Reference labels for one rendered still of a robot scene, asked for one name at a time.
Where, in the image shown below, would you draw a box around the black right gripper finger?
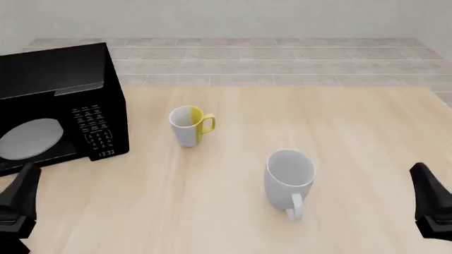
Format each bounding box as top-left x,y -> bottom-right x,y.
409,162 -> 452,220

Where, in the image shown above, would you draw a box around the yellow and white mug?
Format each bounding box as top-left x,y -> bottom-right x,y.
168,105 -> 216,148

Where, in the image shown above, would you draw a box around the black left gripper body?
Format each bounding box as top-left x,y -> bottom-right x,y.
0,205 -> 37,254

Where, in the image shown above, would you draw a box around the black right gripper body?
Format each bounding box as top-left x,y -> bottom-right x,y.
415,214 -> 452,241

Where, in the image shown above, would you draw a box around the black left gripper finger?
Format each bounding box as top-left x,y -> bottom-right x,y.
0,162 -> 42,220

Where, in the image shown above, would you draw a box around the black microwave oven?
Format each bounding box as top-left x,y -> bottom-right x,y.
0,42 -> 130,178

